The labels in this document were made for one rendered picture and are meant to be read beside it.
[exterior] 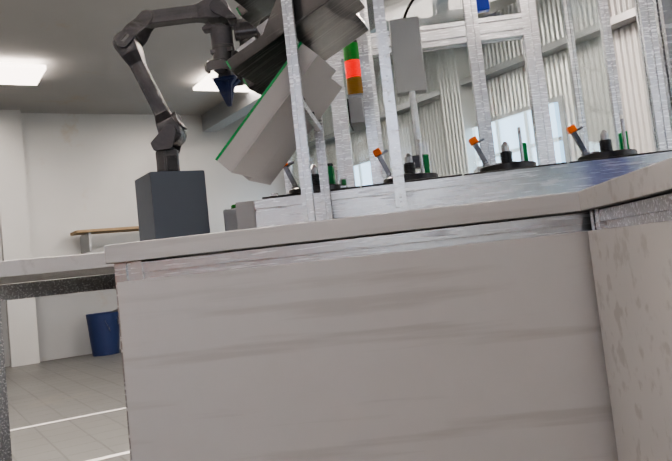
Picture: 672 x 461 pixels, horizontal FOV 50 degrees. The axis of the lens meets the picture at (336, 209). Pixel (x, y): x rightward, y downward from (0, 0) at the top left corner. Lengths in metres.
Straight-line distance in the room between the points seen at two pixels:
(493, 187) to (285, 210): 0.49
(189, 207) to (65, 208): 7.66
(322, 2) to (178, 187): 0.64
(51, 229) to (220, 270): 8.29
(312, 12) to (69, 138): 8.29
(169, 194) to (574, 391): 1.08
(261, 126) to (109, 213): 8.20
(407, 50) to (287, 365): 2.00
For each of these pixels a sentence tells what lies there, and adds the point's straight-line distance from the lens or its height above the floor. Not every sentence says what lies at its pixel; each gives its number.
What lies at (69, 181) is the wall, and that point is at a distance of 9.51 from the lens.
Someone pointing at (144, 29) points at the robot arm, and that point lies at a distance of 2.01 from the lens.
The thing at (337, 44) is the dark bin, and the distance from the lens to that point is 1.64.
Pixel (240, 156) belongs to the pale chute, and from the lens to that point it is 1.41.
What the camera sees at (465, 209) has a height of 0.85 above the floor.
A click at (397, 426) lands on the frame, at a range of 1.12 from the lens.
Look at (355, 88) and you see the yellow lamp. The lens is 2.06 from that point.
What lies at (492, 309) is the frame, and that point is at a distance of 1.10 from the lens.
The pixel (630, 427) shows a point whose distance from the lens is 1.05.
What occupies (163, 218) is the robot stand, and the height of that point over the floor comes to 0.94.
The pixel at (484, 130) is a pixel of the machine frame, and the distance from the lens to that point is 2.67.
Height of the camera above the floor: 0.80
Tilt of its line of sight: 4 degrees up
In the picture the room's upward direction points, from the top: 6 degrees counter-clockwise
